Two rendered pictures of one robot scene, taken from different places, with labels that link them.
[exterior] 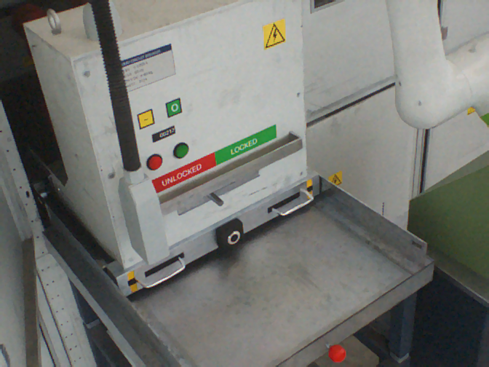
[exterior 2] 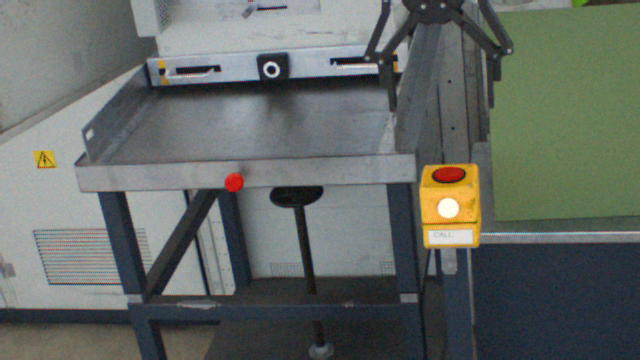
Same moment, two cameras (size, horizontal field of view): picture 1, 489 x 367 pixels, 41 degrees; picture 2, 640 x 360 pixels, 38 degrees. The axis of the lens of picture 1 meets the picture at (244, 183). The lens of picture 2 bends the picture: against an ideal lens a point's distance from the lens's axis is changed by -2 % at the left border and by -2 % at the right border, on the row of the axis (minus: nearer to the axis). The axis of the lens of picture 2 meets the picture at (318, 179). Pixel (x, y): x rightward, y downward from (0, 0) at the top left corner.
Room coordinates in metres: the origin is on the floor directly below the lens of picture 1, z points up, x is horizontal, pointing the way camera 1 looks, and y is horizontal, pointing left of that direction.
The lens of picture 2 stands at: (-0.07, -1.31, 1.53)
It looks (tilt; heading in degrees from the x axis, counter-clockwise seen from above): 26 degrees down; 47
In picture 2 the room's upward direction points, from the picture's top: 8 degrees counter-clockwise
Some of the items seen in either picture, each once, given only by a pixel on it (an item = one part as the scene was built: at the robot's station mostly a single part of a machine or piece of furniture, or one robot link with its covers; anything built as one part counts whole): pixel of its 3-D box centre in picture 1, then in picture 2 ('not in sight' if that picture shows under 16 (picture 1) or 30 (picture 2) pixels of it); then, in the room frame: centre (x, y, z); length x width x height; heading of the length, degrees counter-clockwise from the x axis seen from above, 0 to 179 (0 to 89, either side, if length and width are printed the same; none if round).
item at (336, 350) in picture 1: (333, 350); (235, 180); (0.83, -0.14, 0.82); 0.04 x 0.03 x 0.03; 33
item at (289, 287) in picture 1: (226, 254); (281, 97); (1.13, 0.06, 0.82); 0.68 x 0.62 x 0.06; 33
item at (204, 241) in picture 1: (220, 226); (277, 60); (1.14, 0.06, 0.90); 0.54 x 0.05 x 0.06; 123
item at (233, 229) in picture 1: (231, 234); (272, 67); (1.11, 0.04, 0.90); 0.06 x 0.03 x 0.05; 123
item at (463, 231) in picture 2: not in sight; (451, 205); (0.89, -0.55, 0.85); 0.08 x 0.08 x 0.10; 33
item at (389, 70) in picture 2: not in sight; (391, 85); (0.85, -0.49, 1.04); 0.03 x 0.01 x 0.07; 33
